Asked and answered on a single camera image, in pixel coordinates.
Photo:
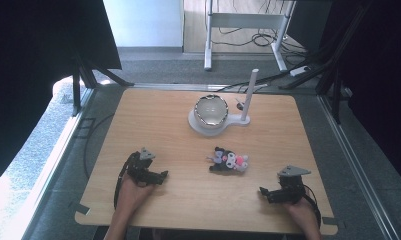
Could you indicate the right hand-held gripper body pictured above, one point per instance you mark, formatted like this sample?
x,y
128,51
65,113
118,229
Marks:
x,y
290,183

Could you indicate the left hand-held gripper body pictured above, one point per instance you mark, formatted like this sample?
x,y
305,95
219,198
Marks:
x,y
139,165

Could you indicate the person's left hand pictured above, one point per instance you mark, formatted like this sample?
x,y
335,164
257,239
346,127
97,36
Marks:
x,y
134,195

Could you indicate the person's right hand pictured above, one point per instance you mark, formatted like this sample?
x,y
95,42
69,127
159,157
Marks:
x,y
299,213

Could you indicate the black and pink plush toy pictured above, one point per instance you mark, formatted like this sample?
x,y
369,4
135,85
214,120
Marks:
x,y
228,160

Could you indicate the silver metal bowl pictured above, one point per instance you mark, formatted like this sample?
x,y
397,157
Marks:
x,y
211,111

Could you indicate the small dark clip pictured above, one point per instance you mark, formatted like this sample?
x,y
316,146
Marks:
x,y
240,106

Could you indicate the white stand with pole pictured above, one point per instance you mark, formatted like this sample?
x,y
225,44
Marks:
x,y
248,96

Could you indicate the black metal stand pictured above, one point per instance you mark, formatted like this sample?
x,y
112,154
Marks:
x,y
84,78
331,73

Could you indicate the white power strip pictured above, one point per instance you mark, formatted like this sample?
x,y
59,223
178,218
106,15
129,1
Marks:
x,y
299,70

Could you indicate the black curtain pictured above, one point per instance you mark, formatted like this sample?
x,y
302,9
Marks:
x,y
31,66
378,83

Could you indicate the silver floor rail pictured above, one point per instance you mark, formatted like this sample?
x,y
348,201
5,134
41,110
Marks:
x,y
358,166

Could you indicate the white desk frame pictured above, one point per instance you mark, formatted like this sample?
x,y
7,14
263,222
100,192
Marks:
x,y
244,20

